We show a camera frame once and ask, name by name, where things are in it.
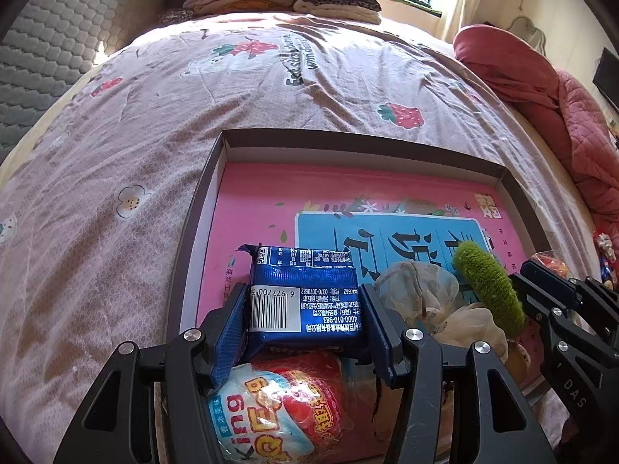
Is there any blue cookie packet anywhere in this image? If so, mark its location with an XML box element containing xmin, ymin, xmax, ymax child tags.
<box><xmin>240</xmin><ymin>244</ymin><xmax>371</xmax><ymax>361</ymax></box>

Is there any pink and blue book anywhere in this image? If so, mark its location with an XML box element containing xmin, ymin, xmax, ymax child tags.
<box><xmin>196</xmin><ymin>162</ymin><xmax>545</xmax><ymax>387</ymax></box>

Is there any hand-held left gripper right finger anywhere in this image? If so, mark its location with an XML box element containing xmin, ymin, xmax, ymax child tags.
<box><xmin>359</xmin><ymin>283</ymin><xmax>557</xmax><ymax>464</ymax></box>

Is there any printed strawberry bedsheet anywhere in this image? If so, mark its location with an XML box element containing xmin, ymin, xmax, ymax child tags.
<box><xmin>0</xmin><ymin>10</ymin><xmax>600</xmax><ymax>464</ymax></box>

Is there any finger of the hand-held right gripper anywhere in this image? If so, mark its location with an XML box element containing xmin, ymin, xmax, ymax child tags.
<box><xmin>539</xmin><ymin>307</ymin><xmax>619</xmax><ymax>426</ymax></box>
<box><xmin>511</xmin><ymin>258</ymin><xmax>619</xmax><ymax>341</ymax></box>

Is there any black television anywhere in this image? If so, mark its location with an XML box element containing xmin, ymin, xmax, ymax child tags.
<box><xmin>592</xmin><ymin>47</ymin><xmax>619</xmax><ymax>107</ymax></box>

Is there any wrapped snack bag left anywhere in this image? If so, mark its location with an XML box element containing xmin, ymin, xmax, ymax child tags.
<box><xmin>207</xmin><ymin>350</ymin><xmax>359</xmax><ymax>464</ymax></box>

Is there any shallow cardboard box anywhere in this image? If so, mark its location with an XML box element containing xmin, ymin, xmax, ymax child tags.
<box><xmin>167</xmin><ymin>129</ymin><xmax>554</xmax><ymax>464</ymax></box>

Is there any green windowsill mat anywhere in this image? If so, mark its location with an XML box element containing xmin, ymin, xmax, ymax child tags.
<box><xmin>368</xmin><ymin>0</ymin><xmax>443</xmax><ymax>17</ymax></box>

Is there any beige mesh pouf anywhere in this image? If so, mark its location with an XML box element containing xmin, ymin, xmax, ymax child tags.
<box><xmin>374</xmin><ymin>260</ymin><xmax>508</xmax><ymax>363</ymax></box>

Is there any pink quilted blanket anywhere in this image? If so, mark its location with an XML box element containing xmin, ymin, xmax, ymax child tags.
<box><xmin>452</xmin><ymin>24</ymin><xmax>619</xmax><ymax>237</ymax></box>

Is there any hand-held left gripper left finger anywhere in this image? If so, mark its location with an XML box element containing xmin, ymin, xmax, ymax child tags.
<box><xmin>53</xmin><ymin>284</ymin><xmax>250</xmax><ymax>464</ymax></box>

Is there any green fuzzy ring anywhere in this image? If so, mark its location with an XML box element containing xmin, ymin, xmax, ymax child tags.
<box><xmin>452</xmin><ymin>241</ymin><xmax>526</xmax><ymax>338</ymax></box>

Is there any walnut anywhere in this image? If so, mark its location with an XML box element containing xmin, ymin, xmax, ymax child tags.
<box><xmin>503</xmin><ymin>343</ymin><xmax>532</xmax><ymax>384</ymax></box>

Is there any grey quilted headboard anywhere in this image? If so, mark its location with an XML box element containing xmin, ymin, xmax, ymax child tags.
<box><xmin>0</xmin><ymin>0</ymin><xmax>141</xmax><ymax>165</ymax></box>

